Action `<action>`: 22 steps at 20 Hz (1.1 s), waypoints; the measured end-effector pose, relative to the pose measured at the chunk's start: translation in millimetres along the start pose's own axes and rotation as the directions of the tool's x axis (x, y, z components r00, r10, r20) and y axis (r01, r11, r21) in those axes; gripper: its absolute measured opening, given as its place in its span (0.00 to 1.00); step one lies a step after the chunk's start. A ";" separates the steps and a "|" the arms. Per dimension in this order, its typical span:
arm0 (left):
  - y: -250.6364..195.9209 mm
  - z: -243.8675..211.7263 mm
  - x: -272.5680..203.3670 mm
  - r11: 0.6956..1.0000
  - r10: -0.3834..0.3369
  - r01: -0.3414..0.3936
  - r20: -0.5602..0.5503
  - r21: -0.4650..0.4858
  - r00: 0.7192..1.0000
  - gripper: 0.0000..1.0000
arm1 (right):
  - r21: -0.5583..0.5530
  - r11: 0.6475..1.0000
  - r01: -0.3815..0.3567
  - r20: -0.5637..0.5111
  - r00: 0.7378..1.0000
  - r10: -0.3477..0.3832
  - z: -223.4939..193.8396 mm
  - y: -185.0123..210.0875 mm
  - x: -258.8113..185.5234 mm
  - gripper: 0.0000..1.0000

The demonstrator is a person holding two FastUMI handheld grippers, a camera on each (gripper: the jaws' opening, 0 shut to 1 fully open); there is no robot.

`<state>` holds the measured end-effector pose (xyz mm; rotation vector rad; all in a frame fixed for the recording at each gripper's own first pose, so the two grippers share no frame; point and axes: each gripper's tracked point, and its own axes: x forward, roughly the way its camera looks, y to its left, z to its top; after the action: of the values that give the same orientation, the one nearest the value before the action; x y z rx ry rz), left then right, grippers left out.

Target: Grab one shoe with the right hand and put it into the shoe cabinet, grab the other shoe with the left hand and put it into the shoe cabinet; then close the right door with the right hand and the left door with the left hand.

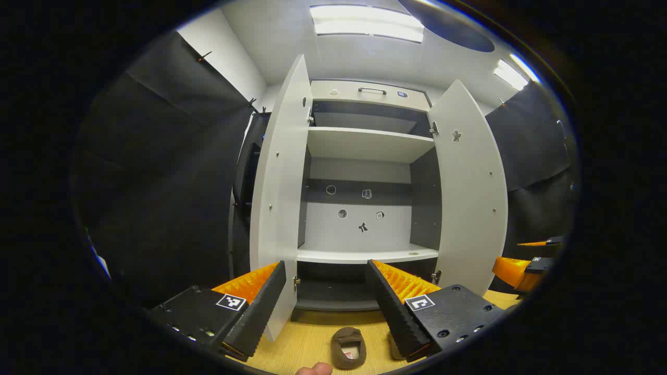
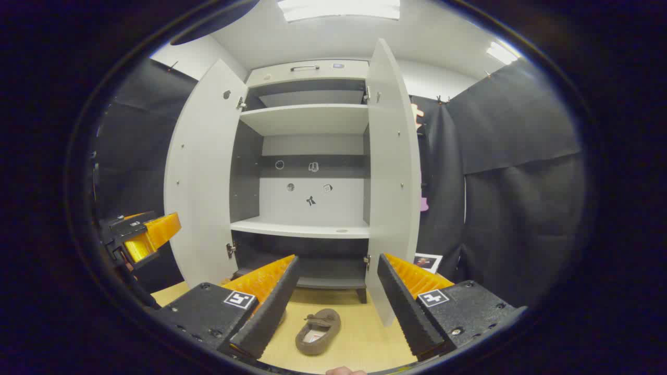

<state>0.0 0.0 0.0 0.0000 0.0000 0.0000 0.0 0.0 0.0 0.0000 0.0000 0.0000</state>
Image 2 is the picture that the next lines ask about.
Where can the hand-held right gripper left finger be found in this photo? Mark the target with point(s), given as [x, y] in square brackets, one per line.
[271, 307]

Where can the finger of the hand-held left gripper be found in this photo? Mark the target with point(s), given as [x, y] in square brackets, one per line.
[156, 232]

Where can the white cabinet drawer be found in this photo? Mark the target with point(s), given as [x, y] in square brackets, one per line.
[307, 73]

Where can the small ceiling light panel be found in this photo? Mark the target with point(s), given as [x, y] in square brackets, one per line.
[501, 53]

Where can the large ceiling light panel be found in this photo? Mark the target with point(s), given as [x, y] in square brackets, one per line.
[338, 8]

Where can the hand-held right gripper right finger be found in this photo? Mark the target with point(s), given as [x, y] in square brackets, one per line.
[404, 307]

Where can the white shoe cabinet door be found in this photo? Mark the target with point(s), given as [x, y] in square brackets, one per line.
[200, 182]
[391, 182]

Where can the grey white shoe cabinet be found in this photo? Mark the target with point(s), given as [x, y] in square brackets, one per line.
[312, 120]

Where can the brown fuzzy shoe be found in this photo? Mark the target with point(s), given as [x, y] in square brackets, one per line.
[325, 333]

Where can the black backdrop cloth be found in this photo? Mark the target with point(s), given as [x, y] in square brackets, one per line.
[135, 156]
[521, 208]

